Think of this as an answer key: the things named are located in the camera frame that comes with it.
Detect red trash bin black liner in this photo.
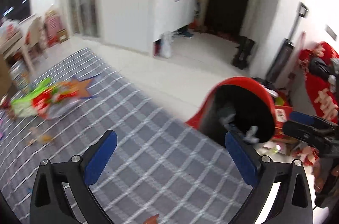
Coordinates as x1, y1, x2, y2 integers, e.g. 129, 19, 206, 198
186, 77, 275, 147

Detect red gift box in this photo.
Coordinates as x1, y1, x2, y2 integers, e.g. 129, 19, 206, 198
274, 105, 293, 138

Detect black upright vacuum cleaner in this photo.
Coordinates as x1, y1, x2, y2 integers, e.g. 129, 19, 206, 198
265, 2, 308, 83

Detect black boots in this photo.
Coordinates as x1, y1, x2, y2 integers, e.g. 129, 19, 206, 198
232, 36, 255, 70

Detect red green snack wrapper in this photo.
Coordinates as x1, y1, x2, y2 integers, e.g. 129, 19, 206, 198
32, 82, 80, 120

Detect green vegetable bag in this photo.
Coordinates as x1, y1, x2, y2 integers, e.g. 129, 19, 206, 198
10, 78, 51, 118

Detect grey checked tablecloth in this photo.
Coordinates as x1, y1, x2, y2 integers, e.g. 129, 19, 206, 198
1, 48, 251, 223

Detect blue white tall can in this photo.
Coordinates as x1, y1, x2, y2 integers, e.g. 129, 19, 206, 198
10, 60, 30, 94

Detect white plastic bag on floor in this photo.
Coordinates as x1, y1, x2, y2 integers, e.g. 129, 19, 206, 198
160, 31, 173, 58

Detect wooden dining table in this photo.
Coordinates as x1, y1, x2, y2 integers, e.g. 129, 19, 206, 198
1, 17, 45, 74

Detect white shoe cabinet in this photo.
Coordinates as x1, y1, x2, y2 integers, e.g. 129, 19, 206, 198
152, 0, 196, 55

